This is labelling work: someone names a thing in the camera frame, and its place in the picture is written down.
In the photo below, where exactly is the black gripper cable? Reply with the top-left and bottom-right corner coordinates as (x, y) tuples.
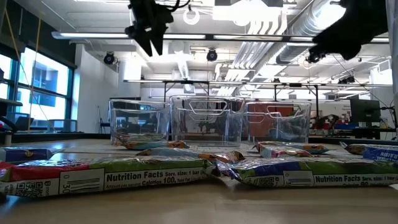
(160, 0), (192, 10)

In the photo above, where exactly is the black table rail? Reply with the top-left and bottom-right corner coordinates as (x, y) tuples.
(0, 132), (111, 144)
(307, 136), (398, 147)

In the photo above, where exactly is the clear plastic bin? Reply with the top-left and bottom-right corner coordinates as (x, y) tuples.
(244, 101), (312, 145)
(170, 95), (246, 148)
(108, 98), (171, 146)

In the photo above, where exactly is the silver ventilation duct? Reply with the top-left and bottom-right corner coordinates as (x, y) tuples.
(275, 0), (348, 65)

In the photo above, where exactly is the black desk monitor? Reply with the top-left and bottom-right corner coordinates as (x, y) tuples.
(349, 98), (382, 124)

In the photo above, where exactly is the grey frame post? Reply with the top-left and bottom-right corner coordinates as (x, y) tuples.
(386, 0), (398, 139)

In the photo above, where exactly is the white ceiling ring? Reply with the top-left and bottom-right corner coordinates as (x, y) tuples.
(182, 7), (201, 26)

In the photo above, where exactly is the long ceiling light bar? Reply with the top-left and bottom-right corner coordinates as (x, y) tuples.
(51, 30), (389, 44)

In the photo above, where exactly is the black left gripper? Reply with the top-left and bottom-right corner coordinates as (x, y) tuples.
(124, 0), (175, 58)

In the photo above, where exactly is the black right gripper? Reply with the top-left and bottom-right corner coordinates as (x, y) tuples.
(312, 0), (390, 62)

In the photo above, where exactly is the orange cabinet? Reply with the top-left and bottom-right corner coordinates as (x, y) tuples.
(248, 103), (295, 138)

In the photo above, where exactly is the blue chewy granola bar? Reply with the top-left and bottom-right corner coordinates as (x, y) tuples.
(216, 156), (398, 189)
(0, 146), (65, 163)
(338, 141), (374, 156)
(361, 144), (398, 163)

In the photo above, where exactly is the large window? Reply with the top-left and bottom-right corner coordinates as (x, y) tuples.
(0, 46), (75, 133)

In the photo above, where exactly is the black overhead frame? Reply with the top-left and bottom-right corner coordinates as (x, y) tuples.
(272, 82), (321, 118)
(161, 80), (211, 98)

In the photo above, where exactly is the long hanging light strip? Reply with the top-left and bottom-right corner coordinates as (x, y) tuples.
(123, 79), (393, 88)

